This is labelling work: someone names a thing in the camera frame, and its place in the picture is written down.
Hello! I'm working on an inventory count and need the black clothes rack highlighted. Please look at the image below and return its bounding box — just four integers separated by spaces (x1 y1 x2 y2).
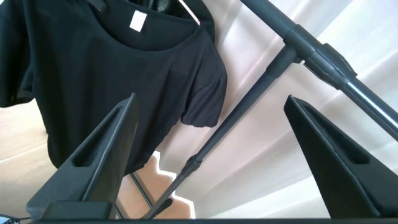
114 0 398 220

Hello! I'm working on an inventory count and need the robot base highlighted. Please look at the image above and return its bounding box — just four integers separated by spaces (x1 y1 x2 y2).
0 213 19 224

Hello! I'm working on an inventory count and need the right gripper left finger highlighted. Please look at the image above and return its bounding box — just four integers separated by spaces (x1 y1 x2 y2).
26 92 140 219

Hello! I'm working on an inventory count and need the pink clothes hanger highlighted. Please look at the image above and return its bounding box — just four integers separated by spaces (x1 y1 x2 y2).
178 0 201 26

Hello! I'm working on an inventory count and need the black garment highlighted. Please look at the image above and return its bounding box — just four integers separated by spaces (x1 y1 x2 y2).
0 0 228 177

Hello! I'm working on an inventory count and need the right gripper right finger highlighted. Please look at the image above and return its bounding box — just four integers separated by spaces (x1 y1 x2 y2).
283 95 398 218

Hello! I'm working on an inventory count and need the beige curtain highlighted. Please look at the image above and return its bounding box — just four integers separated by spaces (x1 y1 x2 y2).
154 0 398 218

